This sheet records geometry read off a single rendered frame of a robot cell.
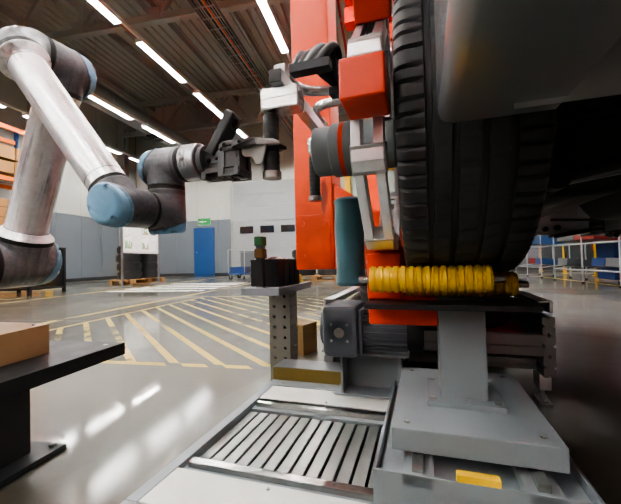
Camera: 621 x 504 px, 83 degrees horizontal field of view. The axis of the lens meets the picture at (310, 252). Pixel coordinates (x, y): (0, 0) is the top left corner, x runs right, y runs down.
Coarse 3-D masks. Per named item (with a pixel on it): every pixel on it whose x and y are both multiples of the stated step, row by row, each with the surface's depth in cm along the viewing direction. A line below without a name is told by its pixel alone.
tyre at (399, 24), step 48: (432, 0) 58; (432, 48) 55; (432, 96) 55; (432, 144) 57; (480, 144) 55; (528, 144) 53; (432, 192) 61; (480, 192) 58; (528, 192) 57; (432, 240) 68; (480, 240) 65; (528, 240) 63
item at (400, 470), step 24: (384, 432) 79; (384, 456) 72; (408, 456) 69; (432, 456) 68; (384, 480) 64; (408, 480) 63; (432, 480) 62; (456, 480) 61; (480, 480) 59; (504, 480) 64; (528, 480) 60; (552, 480) 60; (576, 480) 63
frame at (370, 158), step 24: (384, 24) 73; (360, 48) 65; (384, 48) 68; (360, 120) 65; (384, 120) 66; (360, 144) 64; (384, 144) 63; (360, 168) 65; (384, 168) 64; (360, 192) 69; (384, 192) 68; (384, 216) 72; (384, 240) 77
